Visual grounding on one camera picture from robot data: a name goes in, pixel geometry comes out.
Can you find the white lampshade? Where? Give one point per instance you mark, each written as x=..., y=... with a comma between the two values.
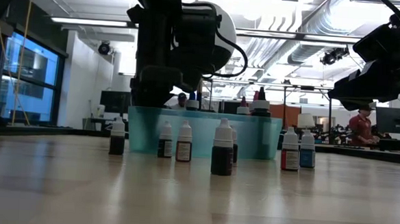
x=306, y=120

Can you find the black ceiling camera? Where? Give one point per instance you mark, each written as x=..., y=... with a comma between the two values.
x=104, y=48

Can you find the person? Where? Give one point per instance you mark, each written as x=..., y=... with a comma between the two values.
x=180, y=104
x=362, y=127

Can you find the small dark purple dye bottle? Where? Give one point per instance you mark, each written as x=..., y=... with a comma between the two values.
x=222, y=161

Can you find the large window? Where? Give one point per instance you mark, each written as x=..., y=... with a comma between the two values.
x=34, y=69

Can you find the large blue dye bottle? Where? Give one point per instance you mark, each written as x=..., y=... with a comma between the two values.
x=192, y=104

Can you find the small black dye bottle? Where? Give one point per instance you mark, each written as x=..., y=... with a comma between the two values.
x=165, y=149

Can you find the white black globe lamp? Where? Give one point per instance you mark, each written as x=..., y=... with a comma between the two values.
x=230, y=31

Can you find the large pink dye bottle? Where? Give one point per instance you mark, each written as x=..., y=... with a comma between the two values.
x=255, y=96

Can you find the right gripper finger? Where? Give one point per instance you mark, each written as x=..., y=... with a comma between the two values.
x=362, y=94
x=366, y=71

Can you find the small dark brown dye bottle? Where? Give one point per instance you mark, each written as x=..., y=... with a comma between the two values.
x=117, y=145

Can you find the white jug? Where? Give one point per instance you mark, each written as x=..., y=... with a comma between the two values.
x=100, y=112

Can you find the small red dye bottle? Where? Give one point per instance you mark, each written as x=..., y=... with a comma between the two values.
x=290, y=159

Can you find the translucent teal plastic bin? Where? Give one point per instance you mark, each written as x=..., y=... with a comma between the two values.
x=202, y=139

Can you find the silver ceiling air duct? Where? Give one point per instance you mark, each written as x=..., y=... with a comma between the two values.
x=306, y=54

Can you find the small violet dye bottle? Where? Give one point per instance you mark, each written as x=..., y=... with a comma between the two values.
x=235, y=151

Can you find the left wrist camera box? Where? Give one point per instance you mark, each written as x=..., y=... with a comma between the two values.
x=197, y=33

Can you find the black track spotlight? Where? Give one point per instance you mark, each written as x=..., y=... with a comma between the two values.
x=335, y=55

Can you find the orange partition panel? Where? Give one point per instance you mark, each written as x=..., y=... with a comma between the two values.
x=285, y=116

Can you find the ceiling light bar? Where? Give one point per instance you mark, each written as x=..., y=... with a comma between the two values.
x=293, y=36
x=88, y=22

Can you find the large black dye bottle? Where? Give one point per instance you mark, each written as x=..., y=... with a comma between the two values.
x=261, y=105

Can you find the small blue dye bottle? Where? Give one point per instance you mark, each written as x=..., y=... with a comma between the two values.
x=307, y=158

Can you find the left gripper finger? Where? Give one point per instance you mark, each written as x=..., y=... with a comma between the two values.
x=149, y=97

